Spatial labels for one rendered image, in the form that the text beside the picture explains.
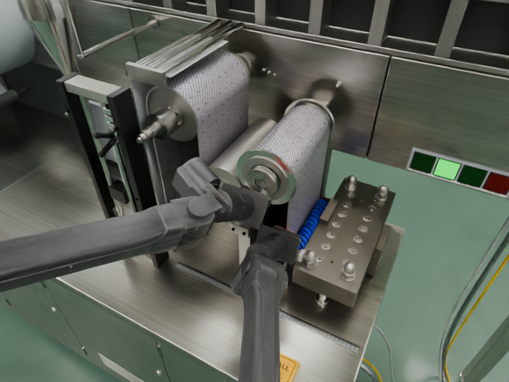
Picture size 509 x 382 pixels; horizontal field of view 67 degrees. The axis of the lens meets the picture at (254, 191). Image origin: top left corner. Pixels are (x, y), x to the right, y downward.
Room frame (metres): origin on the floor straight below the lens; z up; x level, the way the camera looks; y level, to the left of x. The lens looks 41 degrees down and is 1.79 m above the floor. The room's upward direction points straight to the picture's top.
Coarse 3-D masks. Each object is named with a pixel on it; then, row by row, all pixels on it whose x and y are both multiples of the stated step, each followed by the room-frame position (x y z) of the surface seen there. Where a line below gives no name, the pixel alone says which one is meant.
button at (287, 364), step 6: (282, 354) 0.41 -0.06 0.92; (282, 360) 0.40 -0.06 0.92; (288, 360) 0.40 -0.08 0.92; (294, 360) 0.40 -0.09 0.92; (282, 366) 0.39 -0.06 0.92; (288, 366) 0.39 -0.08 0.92; (294, 366) 0.39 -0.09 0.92; (282, 372) 0.37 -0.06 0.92; (288, 372) 0.37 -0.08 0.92; (294, 372) 0.37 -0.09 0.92; (282, 378) 0.36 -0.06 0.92; (288, 378) 0.36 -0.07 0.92
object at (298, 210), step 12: (324, 156) 0.83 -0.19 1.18; (312, 180) 0.76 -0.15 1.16; (300, 192) 0.69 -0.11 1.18; (312, 192) 0.77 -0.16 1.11; (288, 204) 0.64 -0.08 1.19; (300, 204) 0.70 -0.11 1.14; (312, 204) 0.79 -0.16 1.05; (288, 216) 0.64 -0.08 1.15; (300, 216) 0.71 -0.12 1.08; (288, 228) 0.64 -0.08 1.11; (300, 228) 0.71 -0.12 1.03
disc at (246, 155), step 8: (248, 152) 0.68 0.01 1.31; (256, 152) 0.67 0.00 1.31; (264, 152) 0.66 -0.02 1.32; (272, 152) 0.66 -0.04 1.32; (240, 160) 0.69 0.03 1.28; (272, 160) 0.65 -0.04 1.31; (280, 160) 0.64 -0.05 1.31; (240, 168) 0.69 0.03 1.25; (288, 168) 0.63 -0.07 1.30; (240, 176) 0.69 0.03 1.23; (288, 176) 0.63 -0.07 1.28; (288, 192) 0.63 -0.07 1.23; (272, 200) 0.65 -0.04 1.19; (280, 200) 0.64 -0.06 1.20; (288, 200) 0.63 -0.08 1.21
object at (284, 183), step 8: (320, 112) 0.87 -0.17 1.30; (248, 160) 0.68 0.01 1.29; (256, 160) 0.67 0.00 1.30; (264, 160) 0.66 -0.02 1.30; (248, 168) 0.68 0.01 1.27; (272, 168) 0.65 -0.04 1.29; (280, 168) 0.64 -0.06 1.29; (280, 176) 0.64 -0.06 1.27; (280, 184) 0.64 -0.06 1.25; (288, 184) 0.63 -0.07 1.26; (280, 192) 0.64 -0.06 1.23
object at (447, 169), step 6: (438, 162) 0.79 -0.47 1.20; (444, 162) 0.78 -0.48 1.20; (450, 162) 0.77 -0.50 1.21; (438, 168) 0.78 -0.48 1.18; (444, 168) 0.78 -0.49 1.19; (450, 168) 0.77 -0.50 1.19; (456, 168) 0.77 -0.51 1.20; (438, 174) 0.78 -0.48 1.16; (444, 174) 0.78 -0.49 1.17; (450, 174) 0.77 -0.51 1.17
